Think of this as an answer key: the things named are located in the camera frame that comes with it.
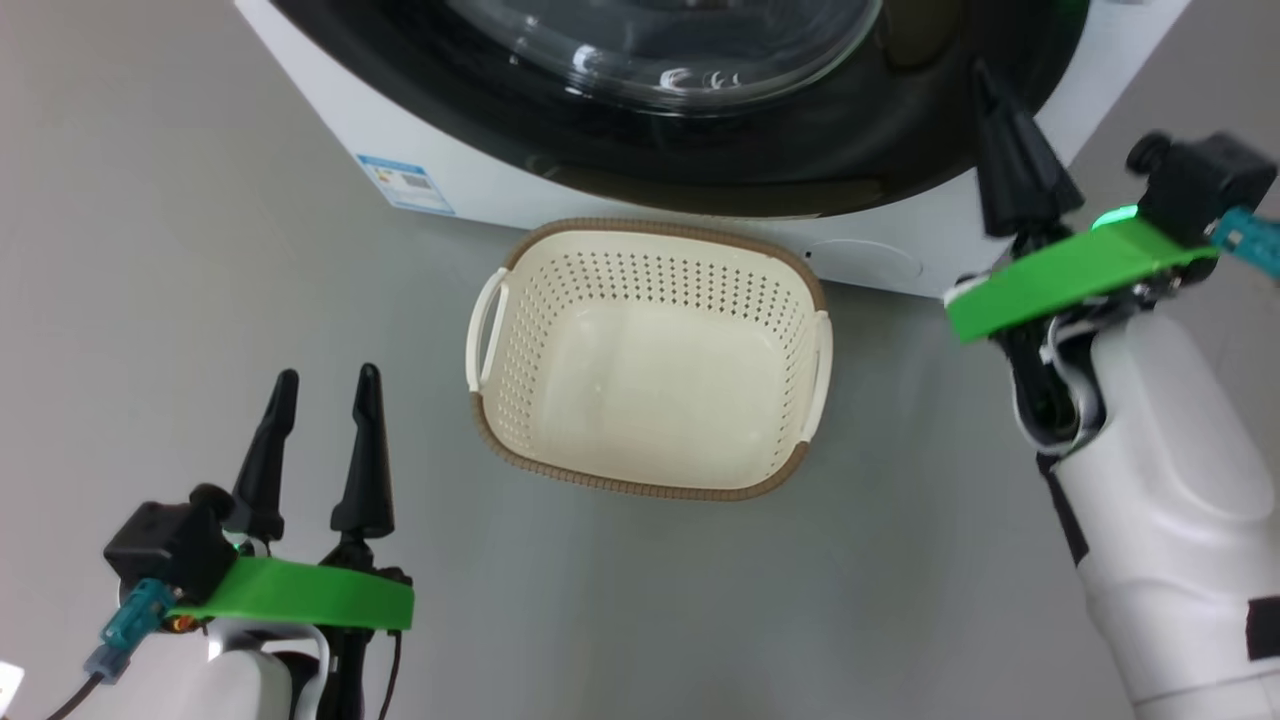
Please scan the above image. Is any round white filter cover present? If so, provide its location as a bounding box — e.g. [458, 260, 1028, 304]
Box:
[806, 238, 925, 283]

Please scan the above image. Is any washing machine door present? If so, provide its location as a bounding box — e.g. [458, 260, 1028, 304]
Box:
[268, 0, 1091, 219]

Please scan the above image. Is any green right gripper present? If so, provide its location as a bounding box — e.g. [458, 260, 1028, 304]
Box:
[943, 60, 1221, 344]

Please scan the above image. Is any teal plug left camera cable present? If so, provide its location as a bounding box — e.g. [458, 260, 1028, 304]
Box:
[45, 578, 179, 720]

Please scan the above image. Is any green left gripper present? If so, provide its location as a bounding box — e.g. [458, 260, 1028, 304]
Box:
[165, 363, 415, 633]

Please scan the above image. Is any white front-load washing machine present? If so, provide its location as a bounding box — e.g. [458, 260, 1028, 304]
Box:
[233, 0, 1193, 299]

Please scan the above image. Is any blue energy label sticker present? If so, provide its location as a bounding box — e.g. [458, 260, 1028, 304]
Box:
[356, 153, 456, 216]

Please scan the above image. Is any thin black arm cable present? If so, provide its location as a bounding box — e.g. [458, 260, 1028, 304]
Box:
[378, 630, 403, 720]

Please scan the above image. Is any teal plug camera cable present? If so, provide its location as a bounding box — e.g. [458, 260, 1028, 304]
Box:
[1208, 205, 1280, 281]
[45, 578, 179, 720]

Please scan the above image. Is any teal plug right camera cable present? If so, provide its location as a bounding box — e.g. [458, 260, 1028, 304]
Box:
[1208, 205, 1280, 281]

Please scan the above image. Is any cream perforated laundry basket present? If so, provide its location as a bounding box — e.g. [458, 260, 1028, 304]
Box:
[465, 218, 834, 502]

